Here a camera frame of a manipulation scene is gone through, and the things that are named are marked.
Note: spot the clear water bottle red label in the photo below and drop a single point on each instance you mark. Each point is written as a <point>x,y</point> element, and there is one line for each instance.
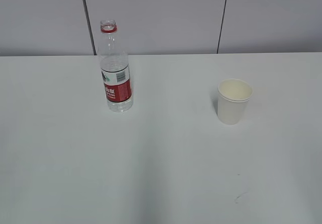
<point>114,67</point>

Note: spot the white paper cup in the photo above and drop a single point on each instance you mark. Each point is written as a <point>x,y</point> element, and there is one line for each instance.
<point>233,97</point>

